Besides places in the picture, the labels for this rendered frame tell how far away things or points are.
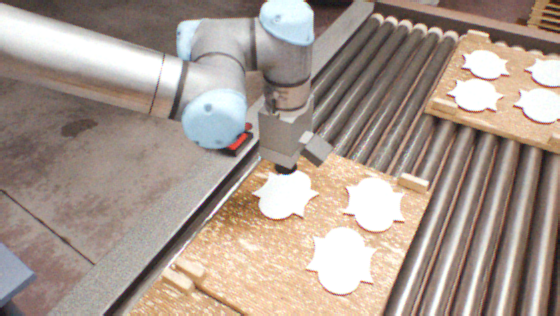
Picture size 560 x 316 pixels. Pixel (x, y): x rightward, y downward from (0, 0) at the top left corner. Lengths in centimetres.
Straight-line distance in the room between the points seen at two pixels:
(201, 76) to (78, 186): 189
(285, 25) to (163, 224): 48
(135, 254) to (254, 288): 24
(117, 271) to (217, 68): 46
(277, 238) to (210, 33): 40
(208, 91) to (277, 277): 39
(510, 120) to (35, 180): 212
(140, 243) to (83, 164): 163
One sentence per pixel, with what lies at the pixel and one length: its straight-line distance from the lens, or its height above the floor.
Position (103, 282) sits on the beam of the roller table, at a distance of 86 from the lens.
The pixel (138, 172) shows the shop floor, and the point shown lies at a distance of 234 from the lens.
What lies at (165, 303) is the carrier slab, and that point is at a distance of 78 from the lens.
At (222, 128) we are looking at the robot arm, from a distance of 51.
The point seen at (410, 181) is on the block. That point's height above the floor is 96.
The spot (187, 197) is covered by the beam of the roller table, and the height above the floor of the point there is 92.
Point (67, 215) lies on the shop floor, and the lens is 227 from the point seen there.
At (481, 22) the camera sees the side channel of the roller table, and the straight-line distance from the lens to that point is 158.
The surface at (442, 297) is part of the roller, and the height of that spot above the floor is 92.
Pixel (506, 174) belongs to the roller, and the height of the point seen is 92.
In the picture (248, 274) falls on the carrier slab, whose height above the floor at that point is 94.
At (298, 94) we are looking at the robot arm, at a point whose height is 121.
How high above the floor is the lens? 161
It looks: 45 degrees down
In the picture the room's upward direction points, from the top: straight up
